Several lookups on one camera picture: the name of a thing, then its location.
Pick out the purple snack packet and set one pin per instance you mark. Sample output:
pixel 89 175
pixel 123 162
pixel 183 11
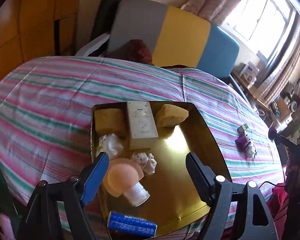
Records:
pixel 242 142

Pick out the grey yellow blue sofa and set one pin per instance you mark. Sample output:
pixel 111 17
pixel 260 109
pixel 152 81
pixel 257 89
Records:
pixel 174 37

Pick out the peach silicone bottle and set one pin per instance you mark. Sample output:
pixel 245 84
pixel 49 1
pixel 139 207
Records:
pixel 123 178

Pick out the wooden side table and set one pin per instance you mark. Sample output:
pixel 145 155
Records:
pixel 254 96

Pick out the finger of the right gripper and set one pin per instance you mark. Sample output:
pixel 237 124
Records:
pixel 289 144
pixel 272 133

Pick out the white appliance box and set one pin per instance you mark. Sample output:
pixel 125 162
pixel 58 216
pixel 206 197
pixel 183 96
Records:
pixel 249 72

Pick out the dark red cushion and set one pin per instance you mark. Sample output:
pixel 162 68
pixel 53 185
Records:
pixel 135 51

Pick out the beige medicine box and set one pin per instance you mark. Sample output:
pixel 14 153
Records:
pixel 142 128

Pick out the gold tin box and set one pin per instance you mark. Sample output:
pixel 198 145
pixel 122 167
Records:
pixel 174 202

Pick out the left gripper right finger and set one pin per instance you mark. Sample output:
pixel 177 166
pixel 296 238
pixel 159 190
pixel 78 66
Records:
pixel 202 177

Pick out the striped bedspread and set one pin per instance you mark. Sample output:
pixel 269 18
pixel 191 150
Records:
pixel 45 111

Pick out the black rolled mat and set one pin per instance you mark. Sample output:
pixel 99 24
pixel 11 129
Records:
pixel 105 17

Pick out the white crumpled wrapper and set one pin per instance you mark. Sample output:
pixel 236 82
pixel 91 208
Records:
pixel 111 145

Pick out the wooden wardrobe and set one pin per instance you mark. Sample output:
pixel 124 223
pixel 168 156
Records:
pixel 35 28

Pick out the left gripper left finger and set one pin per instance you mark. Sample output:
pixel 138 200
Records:
pixel 91 178

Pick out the yellow sponge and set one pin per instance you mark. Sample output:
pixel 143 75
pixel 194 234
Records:
pixel 170 116

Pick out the green medicine box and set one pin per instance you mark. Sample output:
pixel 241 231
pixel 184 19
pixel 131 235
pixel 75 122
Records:
pixel 242 128

